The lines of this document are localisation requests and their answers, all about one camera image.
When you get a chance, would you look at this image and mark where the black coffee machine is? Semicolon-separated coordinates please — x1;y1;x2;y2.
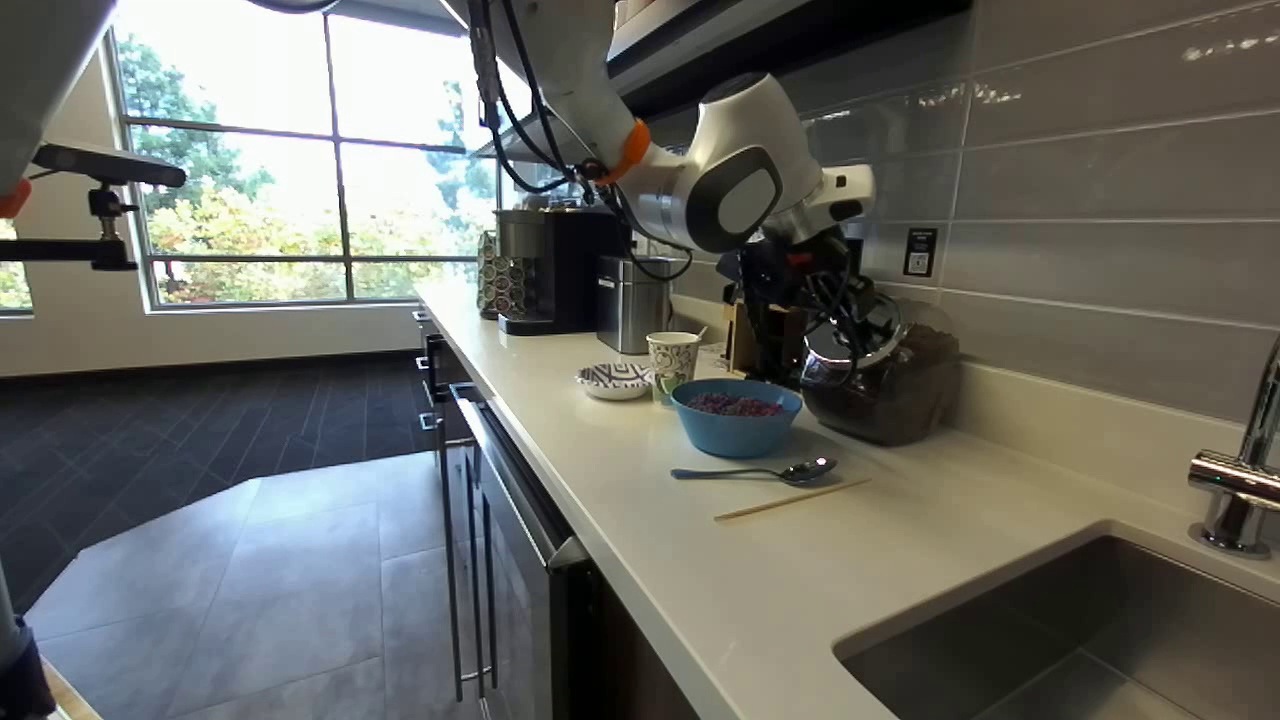
496;207;623;332

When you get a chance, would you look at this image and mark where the silver spoon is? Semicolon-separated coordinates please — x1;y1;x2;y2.
668;457;842;487

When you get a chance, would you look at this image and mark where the under-counter dishwasher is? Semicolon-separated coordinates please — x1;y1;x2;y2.
415;313;592;720

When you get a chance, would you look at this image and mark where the black camera on stand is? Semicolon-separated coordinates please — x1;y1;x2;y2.
0;143;188;270

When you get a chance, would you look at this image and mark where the chrome faucet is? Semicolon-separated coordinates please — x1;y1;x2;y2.
1190;337;1280;556

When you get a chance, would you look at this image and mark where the glass container with dark contents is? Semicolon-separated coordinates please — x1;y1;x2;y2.
801;324;962;449

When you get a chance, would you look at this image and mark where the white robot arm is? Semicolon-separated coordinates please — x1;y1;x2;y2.
444;0;872;339

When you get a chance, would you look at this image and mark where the patterned ceramic dish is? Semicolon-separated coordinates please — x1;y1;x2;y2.
575;364;652;402

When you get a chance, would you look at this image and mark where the white paper cup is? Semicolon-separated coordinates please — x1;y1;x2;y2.
647;332;701;393

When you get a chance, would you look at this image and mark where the stainless steel sink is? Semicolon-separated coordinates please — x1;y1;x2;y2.
835;534;1280;720

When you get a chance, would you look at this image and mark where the blue bowl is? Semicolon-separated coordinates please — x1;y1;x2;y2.
674;380;801;459

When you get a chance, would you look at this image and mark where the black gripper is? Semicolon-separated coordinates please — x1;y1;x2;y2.
735;229;865;353

